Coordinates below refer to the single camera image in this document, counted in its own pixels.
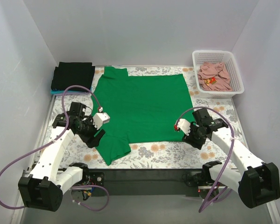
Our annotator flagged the white plastic basket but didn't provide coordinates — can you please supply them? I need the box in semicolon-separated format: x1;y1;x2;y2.
192;50;245;98

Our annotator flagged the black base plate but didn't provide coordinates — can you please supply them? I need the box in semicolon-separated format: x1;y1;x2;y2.
89;168;213;197

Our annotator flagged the aluminium frame rail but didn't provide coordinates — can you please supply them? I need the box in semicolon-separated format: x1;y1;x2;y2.
9;98;59;224

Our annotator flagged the floral table mat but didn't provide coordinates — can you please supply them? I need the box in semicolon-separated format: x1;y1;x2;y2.
60;67;247;169

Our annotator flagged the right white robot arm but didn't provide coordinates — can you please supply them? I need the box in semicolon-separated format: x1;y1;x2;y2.
174;106;280;212

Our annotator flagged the folded black t shirt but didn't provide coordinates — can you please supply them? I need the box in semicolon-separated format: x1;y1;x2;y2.
51;62;95;91

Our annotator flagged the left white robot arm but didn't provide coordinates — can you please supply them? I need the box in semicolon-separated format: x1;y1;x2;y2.
18;102;110;211

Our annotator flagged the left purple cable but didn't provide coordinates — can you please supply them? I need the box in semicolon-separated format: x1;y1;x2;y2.
0;85;110;211

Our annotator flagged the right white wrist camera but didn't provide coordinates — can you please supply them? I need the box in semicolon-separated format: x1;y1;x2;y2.
174;119;191;136

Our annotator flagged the pink t shirt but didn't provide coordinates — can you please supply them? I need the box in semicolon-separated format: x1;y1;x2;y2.
197;62;233;91

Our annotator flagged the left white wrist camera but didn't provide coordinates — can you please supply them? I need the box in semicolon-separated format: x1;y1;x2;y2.
92;107;110;130

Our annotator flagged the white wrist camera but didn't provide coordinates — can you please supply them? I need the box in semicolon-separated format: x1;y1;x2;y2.
174;119;191;136
92;107;110;130

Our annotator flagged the green t shirt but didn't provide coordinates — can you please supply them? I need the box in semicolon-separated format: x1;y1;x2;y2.
94;67;193;166

